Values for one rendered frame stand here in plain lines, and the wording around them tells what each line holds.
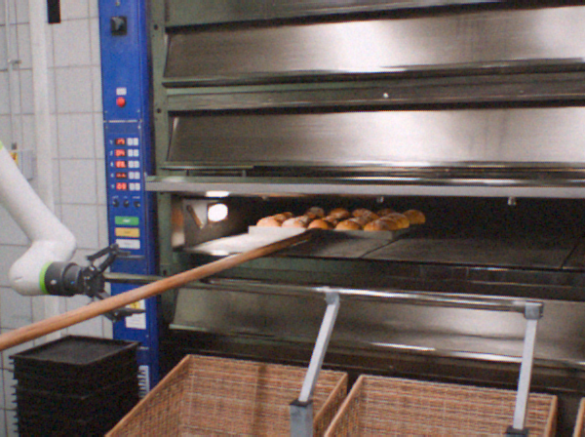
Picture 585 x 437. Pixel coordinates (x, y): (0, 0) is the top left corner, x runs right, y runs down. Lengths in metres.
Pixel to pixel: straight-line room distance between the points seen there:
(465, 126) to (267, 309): 0.82
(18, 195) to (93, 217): 0.59
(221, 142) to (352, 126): 0.42
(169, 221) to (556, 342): 1.23
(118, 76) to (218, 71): 0.36
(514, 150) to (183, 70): 1.03
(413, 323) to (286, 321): 0.40
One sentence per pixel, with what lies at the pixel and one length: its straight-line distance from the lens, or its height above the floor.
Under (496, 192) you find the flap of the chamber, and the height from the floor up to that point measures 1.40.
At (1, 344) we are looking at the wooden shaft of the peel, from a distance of 1.63.
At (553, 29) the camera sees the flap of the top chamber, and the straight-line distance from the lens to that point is 2.29.
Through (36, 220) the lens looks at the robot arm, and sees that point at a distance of 2.34.
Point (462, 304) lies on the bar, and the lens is 1.97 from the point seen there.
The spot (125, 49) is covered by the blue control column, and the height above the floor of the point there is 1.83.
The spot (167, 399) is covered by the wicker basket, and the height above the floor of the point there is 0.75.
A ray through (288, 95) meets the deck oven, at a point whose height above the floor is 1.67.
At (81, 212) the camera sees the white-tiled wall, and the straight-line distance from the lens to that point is 2.90.
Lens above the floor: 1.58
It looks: 6 degrees down
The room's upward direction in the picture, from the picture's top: 1 degrees counter-clockwise
